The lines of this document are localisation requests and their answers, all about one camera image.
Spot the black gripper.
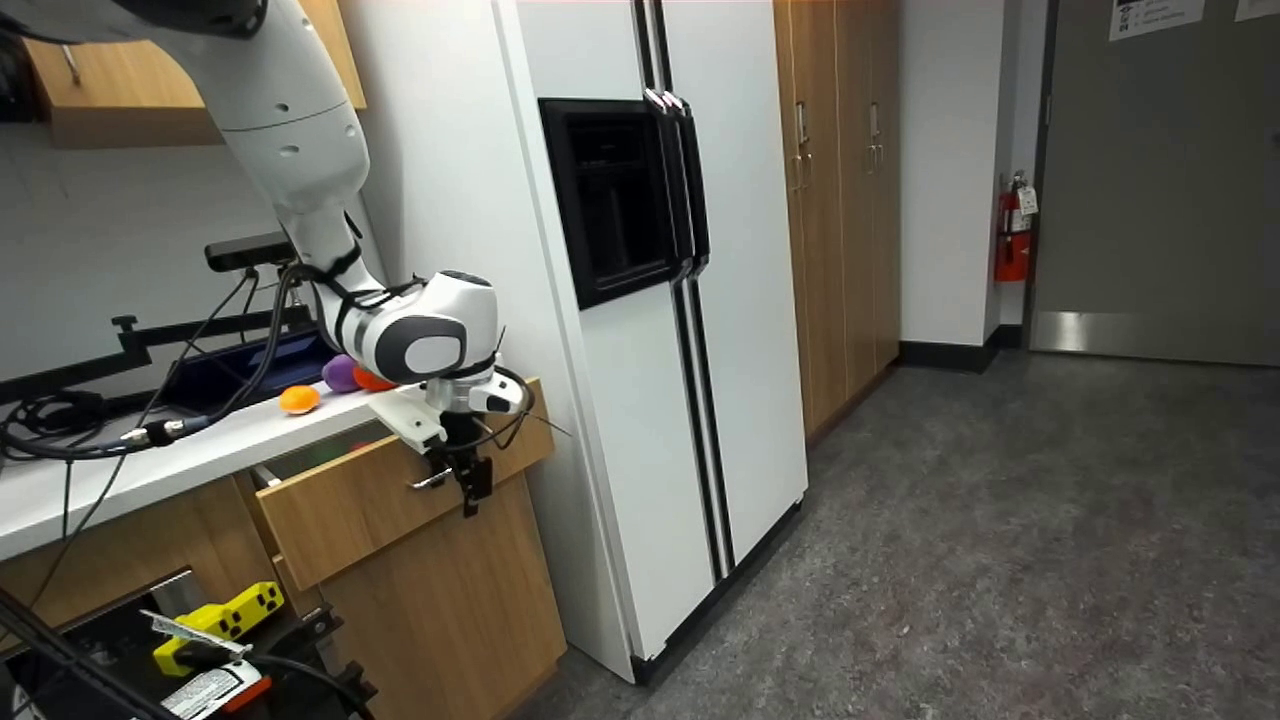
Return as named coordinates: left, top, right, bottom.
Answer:
left=434, top=410, right=499, bottom=519

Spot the silver drawer handle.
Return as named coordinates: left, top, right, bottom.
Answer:
left=406, top=461, right=466, bottom=498

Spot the wooden drawer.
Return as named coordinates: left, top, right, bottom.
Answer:
left=253, top=379, right=562, bottom=599

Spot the white refrigerator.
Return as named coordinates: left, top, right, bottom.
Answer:
left=336, top=0, right=817, bottom=693

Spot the red toy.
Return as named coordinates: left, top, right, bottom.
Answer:
left=350, top=364, right=402, bottom=402

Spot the wooden base cabinet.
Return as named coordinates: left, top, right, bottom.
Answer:
left=0, top=473, right=571, bottom=720

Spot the purple toy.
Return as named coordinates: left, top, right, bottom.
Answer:
left=319, top=350, right=365, bottom=402

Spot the orange toy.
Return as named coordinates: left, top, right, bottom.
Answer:
left=278, top=379, right=327, bottom=419

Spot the dark blue tray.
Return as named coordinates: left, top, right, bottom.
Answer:
left=166, top=333, right=340, bottom=411

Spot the black fridge dispenser panel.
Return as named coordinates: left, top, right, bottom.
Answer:
left=537, top=92, right=699, bottom=317

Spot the white red tag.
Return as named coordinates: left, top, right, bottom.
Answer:
left=156, top=658, right=278, bottom=720

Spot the black mounting bar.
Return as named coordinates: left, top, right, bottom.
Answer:
left=0, top=305, right=319, bottom=405

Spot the tall wooden cabinet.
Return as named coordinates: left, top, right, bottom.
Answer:
left=768, top=0, right=904, bottom=444

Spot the black baseboard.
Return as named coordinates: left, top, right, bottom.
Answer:
left=897, top=324, right=1034, bottom=377

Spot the red fire extinguisher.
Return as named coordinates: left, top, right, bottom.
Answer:
left=991, top=168, right=1044, bottom=290

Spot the grey door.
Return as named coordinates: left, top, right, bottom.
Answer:
left=1025, top=0, right=1280, bottom=374

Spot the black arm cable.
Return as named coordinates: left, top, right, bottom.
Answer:
left=273, top=207, right=396, bottom=358

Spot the black camera on counter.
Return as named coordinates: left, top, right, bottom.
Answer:
left=200, top=229, right=299, bottom=281

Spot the black cable bundle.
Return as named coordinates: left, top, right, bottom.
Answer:
left=0, top=383, right=188, bottom=468

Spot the wooden wall cabinet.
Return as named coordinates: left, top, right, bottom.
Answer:
left=15, top=0, right=374, bottom=154

